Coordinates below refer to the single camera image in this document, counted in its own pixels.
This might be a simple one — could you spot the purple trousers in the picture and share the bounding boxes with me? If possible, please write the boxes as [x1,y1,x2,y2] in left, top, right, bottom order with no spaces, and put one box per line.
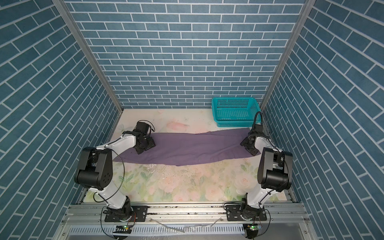
[113,128,252,166]

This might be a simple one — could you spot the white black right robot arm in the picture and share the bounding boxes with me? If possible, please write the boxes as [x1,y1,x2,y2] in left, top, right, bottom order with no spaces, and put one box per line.
[240,133,293,221]

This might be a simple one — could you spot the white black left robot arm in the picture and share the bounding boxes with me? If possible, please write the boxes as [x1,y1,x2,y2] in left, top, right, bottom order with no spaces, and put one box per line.
[74,132,156,222]

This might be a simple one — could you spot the teal plastic basket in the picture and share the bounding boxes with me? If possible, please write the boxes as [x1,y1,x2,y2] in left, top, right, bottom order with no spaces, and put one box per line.
[212,98,263,128]

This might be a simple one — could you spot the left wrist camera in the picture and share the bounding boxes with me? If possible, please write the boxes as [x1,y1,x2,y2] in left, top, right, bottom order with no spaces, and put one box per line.
[133,121,153,136]

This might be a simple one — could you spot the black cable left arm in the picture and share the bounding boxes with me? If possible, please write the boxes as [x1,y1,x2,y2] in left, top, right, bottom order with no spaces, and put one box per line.
[92,119,157,205]

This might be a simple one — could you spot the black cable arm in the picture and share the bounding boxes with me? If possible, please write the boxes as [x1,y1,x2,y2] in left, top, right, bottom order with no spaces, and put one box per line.
[92,119,157,205]
[252,110,265,133]

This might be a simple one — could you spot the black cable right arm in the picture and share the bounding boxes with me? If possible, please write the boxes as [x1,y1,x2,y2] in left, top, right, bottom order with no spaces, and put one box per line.
[252,110,265,133]

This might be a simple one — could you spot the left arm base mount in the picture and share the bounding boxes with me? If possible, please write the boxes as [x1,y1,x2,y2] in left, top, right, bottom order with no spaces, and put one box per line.
[103,206,148,223]

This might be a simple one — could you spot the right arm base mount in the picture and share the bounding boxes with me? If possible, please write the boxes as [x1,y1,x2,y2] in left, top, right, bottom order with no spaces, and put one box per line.
[223,203,267,222]

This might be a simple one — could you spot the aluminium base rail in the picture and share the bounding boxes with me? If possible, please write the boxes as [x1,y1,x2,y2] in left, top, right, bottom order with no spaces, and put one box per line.
[54,202,316,240]

